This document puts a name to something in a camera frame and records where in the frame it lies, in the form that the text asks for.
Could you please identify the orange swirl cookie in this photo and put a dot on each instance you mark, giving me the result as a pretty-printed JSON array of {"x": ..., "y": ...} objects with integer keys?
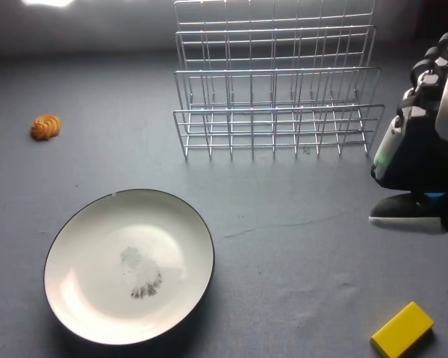
[{"x": 46, "y": 127}]

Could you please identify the white ceramic plate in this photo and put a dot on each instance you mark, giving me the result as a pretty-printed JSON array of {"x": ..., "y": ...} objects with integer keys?
[{"x": 108, "y": 242}]

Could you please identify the yellow rectangular block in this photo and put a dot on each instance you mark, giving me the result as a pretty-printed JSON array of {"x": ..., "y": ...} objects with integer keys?
[{"x": 401, "y": 330}]

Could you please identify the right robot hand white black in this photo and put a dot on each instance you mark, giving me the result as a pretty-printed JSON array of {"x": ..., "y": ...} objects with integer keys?
[{"x": 414, "y": 156}]

